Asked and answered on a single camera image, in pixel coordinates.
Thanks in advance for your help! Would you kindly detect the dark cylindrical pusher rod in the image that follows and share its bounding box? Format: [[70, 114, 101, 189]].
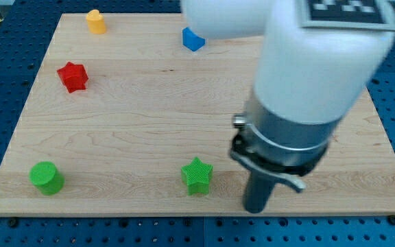
[[243, 169, 276, 213]]

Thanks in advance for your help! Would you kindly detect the silver tool mount with clamp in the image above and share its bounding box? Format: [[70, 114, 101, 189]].
[[230, 91, 341, 193]]

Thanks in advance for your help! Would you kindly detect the green star block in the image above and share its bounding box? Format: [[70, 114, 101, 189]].
[[181, 157, 213, 196]]

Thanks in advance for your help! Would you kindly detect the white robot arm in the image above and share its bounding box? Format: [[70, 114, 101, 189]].
[[180, 0, 395, 213]]

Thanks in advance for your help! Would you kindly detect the wooden board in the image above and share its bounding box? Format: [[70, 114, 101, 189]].
[[0, 12, 395, 217]]

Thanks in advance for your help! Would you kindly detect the red star block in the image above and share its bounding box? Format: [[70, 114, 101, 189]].
[[56, 62, 88, 93]]

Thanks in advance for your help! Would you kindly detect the black white fiducial marker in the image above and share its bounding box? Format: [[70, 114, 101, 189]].
[[295, 0, 395, 32]]

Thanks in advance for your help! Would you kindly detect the blue cube block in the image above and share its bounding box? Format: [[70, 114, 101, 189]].
[[182, 27, 206, 51]]

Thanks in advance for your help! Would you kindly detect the green cylinder block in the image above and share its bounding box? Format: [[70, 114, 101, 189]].
[[29, 161, 65, 196]]

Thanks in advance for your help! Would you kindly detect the yellow heart block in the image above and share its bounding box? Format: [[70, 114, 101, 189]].
[[86, 9, 107, 34]]

